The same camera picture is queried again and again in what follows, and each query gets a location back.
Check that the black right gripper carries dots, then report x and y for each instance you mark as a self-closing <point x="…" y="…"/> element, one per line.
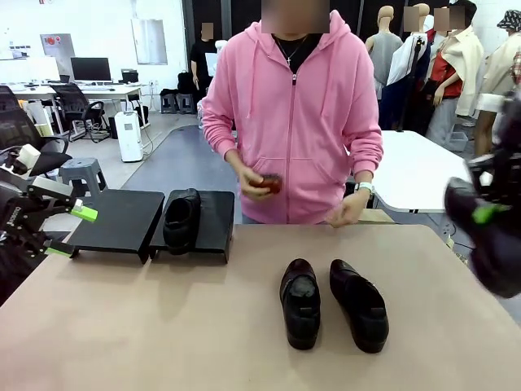
<point x="500" y="175"/>

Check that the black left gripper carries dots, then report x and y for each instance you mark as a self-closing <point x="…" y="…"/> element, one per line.
<point x="16" y="220"/>

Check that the black leather loafer shoe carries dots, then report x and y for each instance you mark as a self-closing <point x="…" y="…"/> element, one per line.
<point x="488" y="260"/>
<point x="362" y="313"/>
<point x="181" y="228"/>
<point x="301" y="322"/>

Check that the brown wooden shoe brush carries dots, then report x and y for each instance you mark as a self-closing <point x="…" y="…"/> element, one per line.
<point x="270" y="183"/>

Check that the person's right forearm pink sleeve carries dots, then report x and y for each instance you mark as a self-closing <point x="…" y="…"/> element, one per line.
<point x="220" y="134"/>

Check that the person's left forearm pink sleeve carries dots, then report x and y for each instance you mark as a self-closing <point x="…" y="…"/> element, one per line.
<point x="366" y="159"/>

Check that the black metal shoe stand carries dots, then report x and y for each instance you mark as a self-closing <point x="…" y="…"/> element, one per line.
<point x="215" y="220"/>
<point x="122" y="220"/>

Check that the person's left hand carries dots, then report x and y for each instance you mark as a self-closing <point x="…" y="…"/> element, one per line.
<point x="350" y="209"/>

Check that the person's right hand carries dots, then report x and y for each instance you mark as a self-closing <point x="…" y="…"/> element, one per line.
<point x="246" y="181"/>

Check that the grey plastic stool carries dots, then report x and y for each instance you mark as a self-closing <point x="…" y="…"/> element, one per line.
<point x="81" y="165"/>

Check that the black textured mat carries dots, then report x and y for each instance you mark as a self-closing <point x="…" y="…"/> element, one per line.
<point x="12" y="281"/>

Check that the white storage bin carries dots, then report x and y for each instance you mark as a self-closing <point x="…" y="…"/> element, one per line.
<point x="456" y="141"/>

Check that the white rounded table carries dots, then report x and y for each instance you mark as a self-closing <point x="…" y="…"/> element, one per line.
<point x="415" y="167"/>

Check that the black mesh office chair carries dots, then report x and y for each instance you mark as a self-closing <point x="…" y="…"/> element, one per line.
<point x="20" y="126"/>
<point x="73" y="102"/>

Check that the white air purifier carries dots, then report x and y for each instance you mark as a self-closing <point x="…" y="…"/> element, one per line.
<point x="128" y="138"/>

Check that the tan cardboard box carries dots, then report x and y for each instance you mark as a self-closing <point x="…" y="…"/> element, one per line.
<point x="376" y="216"/>

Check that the white band wrist watch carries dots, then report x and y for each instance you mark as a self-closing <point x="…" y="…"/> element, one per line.
<point x="364" y="187"/>

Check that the long white office desk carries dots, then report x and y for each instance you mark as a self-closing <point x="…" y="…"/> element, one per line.
<point x="40" y="89"/>

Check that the mannequin in beige jacket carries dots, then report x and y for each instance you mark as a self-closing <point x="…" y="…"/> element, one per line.
<point x="496" y="69"/>

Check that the mannequin red top cream jacket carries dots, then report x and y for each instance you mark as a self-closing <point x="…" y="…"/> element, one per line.
<point x="445" y="73"/>

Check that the black computer monitor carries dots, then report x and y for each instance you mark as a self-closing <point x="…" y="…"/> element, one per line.
<point x="90" y="68"/>

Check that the black desktop printer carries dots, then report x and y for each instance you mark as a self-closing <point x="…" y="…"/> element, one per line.
<point x="129" y="76"/>

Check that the small black stool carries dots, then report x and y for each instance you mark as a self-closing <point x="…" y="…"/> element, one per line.
<point x="184" y="104"/>
<point x="167" y="102"/>

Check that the mannequin in white navy jacket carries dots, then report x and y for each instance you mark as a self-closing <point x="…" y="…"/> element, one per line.
<point x="407" y="65"/>

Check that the black backpack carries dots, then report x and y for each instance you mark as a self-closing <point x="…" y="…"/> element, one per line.
<point x="184" y="81"/>

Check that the mannequin in grey tank top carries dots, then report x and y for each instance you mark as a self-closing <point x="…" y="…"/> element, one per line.
<point x="384" y="57"/>

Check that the patterned bucket hat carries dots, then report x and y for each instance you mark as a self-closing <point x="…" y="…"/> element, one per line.
<point x="510" y="19"/>

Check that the man in black clothes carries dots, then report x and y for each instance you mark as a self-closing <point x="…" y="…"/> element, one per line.
<point x="201" y="61"/>

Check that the person in pink hoodie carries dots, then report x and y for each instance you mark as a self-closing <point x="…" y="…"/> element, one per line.
<point x="293" y="122"/>

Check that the small white background robot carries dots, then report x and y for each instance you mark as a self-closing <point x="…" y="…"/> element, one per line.
<point x="217" y="51"/>

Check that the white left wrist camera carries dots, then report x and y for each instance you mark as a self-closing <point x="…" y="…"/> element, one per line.
<point x="30" y="155"/>

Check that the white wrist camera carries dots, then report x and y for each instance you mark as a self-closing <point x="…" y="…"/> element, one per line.
<point x="489" y="102"/>
<point x="30" y="155"/>

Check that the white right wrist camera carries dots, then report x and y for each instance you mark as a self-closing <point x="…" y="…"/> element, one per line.
<point x="489" y="102"/>

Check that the white wall cabinet panel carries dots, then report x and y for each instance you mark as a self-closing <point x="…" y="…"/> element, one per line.
<point x="149" y="40"/>

